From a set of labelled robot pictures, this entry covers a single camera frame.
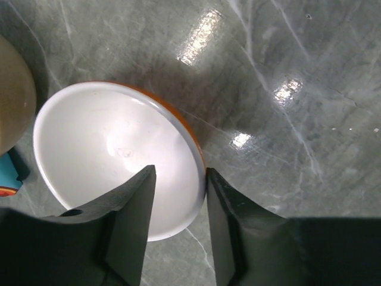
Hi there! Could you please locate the white bowl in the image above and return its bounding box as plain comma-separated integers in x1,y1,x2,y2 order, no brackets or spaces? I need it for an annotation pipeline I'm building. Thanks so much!
33,81,206,242
1,37,36,154

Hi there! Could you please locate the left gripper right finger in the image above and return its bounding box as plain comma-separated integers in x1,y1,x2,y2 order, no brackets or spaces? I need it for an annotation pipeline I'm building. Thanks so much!
207,168,380,285

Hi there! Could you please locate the blue shark print cloth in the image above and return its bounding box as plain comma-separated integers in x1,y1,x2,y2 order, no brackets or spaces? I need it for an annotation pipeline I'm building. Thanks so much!
0,148,30,197

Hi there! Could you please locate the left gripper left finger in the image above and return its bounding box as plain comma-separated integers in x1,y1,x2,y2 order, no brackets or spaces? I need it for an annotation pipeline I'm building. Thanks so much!
1,165,156,285

